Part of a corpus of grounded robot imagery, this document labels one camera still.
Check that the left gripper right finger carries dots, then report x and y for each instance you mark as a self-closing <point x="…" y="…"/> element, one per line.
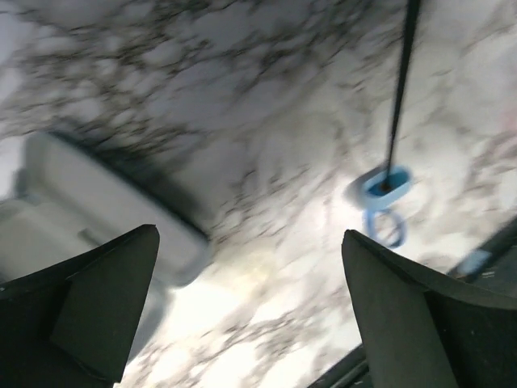
<point x="422" y="328"/>

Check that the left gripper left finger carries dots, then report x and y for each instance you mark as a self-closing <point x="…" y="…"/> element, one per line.
<point x="73" y="324"/>

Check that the black umbrella sleeve case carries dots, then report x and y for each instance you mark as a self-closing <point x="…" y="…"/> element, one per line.
<point x="64" y="201"/>

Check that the blue umbrella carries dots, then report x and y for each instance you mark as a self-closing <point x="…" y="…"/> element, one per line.
<point x="380" y="188"/>

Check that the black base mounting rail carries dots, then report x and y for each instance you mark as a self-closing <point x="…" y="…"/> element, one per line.
<point x="492" y="265"/>

